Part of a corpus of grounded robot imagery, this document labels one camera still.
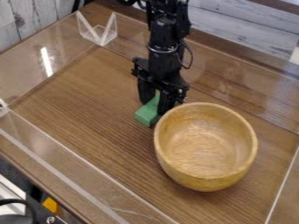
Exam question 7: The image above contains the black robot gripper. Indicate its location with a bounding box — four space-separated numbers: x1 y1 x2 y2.
132 46 191 116

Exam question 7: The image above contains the green rectangular block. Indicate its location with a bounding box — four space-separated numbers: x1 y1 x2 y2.
135 94 160 127

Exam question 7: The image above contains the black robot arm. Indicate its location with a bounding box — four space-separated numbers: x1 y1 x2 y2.
132 0 192 116

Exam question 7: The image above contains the brown wooden bowl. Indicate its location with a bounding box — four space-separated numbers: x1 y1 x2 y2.
154 102 258 192

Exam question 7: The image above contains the yellow and black device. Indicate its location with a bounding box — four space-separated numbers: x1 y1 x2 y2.
39 196 80 224

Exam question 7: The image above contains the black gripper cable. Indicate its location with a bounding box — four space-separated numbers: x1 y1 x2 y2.
174 38 195 70

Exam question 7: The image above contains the clear acrylic corner bracket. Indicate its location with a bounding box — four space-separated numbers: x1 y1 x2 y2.
76 11 118 46

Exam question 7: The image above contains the clear acrylic front wall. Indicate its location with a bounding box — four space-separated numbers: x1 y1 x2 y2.
0 99 179 224

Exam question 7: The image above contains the black cable near corner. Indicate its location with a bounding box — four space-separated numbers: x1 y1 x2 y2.
0 198 40 224

